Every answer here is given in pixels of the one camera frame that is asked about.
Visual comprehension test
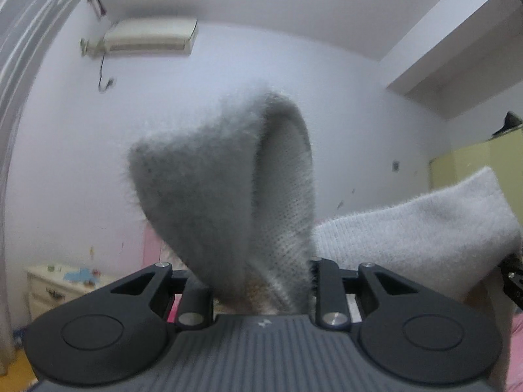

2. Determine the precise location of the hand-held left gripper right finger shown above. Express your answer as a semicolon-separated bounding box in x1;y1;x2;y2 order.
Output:
309;256;416;331

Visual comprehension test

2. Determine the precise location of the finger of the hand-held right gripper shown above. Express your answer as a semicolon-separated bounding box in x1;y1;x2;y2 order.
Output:
496;252;523;312

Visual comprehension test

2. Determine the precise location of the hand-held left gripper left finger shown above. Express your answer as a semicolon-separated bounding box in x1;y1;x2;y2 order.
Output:
110;261;215;333

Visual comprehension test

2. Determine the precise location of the beige white houndstooth cardigan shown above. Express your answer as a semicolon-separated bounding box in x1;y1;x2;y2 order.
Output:
127;89;523;323

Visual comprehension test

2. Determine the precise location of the pink white bed headboard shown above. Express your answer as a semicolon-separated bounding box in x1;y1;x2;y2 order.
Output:
142;225;174;271

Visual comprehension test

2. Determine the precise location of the pink floral bed sheet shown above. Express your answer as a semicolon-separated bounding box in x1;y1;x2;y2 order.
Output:
505;312;523;392

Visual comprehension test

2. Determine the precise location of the small blue object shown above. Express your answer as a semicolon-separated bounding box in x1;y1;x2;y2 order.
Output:
64;268;104;285

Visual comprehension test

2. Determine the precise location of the yellow wardrobe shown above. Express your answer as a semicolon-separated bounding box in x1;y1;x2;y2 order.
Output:
428;126;523;229

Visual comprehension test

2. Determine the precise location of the cream nightstand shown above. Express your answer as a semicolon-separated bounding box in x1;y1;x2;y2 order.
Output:
26;263;120;332

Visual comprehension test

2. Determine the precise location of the dark bag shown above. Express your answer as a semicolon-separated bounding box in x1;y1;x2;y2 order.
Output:
492;110;523;137

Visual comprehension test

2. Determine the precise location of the grey sheer curtain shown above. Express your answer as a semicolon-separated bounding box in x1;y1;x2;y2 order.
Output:
0;0;90;362

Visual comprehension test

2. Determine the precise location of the black power cable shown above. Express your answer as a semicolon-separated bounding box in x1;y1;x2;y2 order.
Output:
97;54;118;93

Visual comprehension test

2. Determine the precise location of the white wall air conditioner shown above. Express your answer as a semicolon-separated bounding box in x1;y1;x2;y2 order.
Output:
102;18;200;55

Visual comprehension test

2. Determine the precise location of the air conditioner hose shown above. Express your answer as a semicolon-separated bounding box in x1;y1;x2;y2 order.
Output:
79;38;108;57

